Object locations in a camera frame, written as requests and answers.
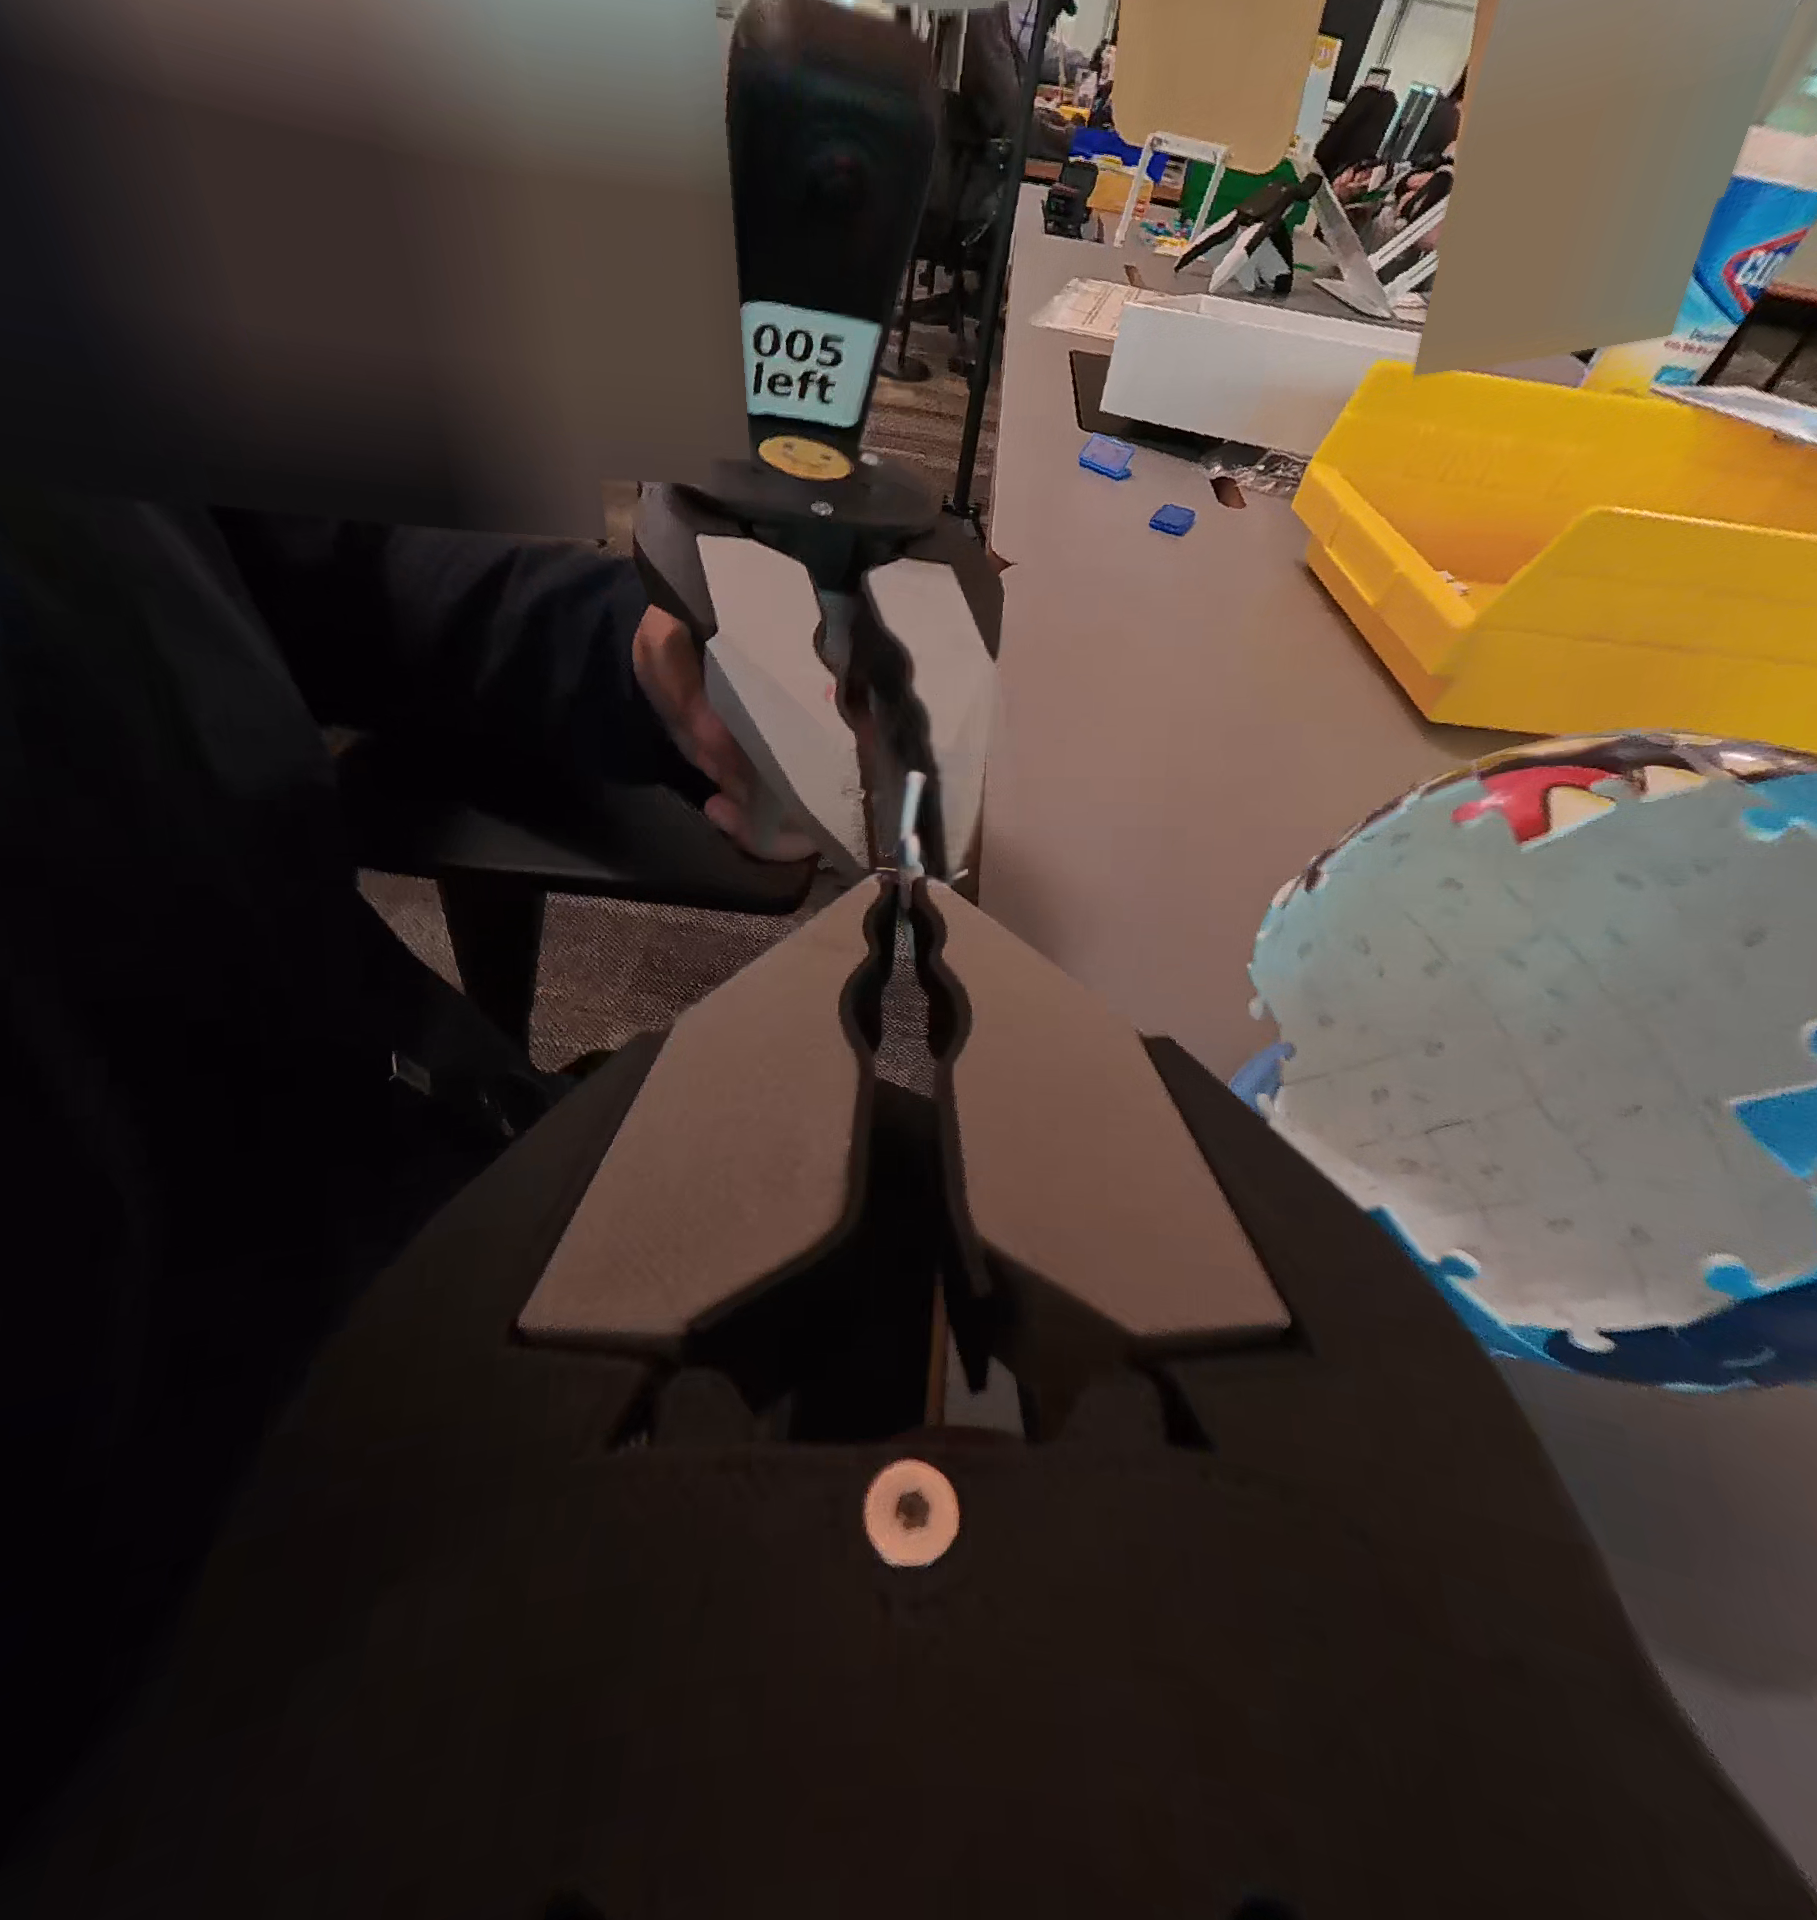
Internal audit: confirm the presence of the blue white wipes container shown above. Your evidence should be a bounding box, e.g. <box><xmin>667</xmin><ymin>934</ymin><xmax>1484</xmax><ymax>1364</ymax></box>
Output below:
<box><xmin>1674</xmin><ymin>127</ymin><xmax>1817</xmax><ymax>379</ymax></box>

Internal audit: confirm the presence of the white paper sheet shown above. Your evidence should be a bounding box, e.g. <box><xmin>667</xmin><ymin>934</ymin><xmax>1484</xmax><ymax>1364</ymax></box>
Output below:
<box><xmin>1027</xmin><ymin>278</ymin><xmax>1149</xmax><ymax>340</ymax></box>

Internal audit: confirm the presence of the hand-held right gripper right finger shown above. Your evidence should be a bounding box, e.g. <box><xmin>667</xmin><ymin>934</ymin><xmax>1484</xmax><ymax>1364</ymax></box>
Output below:
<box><xmin>906</xmin><ymin>876</ymin><xmax>1294</xmax><ymax>1387</ymax></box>

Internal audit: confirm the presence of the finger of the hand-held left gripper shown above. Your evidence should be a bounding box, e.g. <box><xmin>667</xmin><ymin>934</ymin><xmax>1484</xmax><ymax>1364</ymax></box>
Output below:
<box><xmin>858</xmin><ymin>557</ymin><xmax>1009</xmax><ymax>906</ymax></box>
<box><xmin>696</xmin><ymin>535</ymin><xmax>875</xmax><ymax>875</ymax></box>

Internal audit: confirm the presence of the person's left hand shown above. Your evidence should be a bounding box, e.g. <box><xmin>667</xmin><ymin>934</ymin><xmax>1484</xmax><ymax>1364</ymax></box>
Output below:
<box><xmin>627</xmin><ymin>604</ymin><xmax>822</xmax><ymax>866</ymax></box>

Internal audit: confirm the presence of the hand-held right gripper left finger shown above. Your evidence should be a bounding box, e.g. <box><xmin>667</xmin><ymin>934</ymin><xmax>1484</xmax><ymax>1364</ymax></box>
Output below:
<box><xmin>514</xmin><ymin>875</ymin><xmax>899</xmax><ymax>1347</ymax></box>

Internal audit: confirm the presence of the white box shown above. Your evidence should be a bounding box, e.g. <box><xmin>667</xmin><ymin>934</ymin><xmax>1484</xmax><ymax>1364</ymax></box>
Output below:
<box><xmin>1101</xmin><ymin>293</ymin><xmax>1428</xmax><ymax>452</ymax></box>

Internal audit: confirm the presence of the black office chair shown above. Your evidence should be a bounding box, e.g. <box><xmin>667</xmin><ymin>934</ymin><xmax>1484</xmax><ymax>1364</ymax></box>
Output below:
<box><xmin>356</xmin><ymin>802</ymin><xmax>837</xmax><ymax>1050</ymax></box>

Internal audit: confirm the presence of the black white device on stand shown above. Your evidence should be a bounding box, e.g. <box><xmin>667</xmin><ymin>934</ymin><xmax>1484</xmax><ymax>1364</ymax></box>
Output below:
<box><xmin>1171</xmin><ymin>168</ymin><xmax>1324</xmax><ymax>295</ymax></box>

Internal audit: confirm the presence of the person's left forearm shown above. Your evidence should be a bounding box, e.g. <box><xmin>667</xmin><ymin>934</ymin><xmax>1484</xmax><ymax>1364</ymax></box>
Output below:
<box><xmin>209</xmin><ymin>510</ymin><xmax>700</xmax><ymax>871</ymax></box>

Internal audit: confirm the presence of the blue white puzzle ball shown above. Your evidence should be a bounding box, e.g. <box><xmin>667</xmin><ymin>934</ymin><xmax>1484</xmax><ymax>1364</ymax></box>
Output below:
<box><xmin>1246</xmin><ymin>732</ymin><xmax>1817</xmax><ymax>1392</ymax></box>

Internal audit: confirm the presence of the white triangular stand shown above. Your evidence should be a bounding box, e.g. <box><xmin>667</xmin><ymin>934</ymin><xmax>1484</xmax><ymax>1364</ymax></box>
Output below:
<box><xmin>1306</xmin><ymin>187</ymin><xmax>1451</xmax><ymax>319</ymax></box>

